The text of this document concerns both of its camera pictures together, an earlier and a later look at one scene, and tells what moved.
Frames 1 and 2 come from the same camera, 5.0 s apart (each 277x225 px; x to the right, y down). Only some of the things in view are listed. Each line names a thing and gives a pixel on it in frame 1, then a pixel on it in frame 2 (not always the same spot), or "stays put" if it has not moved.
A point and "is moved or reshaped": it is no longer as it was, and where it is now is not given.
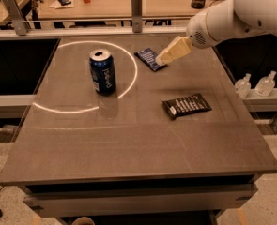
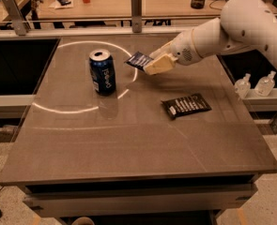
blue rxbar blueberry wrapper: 148,56 is moved or reshaped
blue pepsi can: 103,72 stays put
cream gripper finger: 178,47 -> 162,63
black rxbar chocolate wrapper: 187,105 stays put
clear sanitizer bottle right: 265,85 stays put
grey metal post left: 21,23 stays put
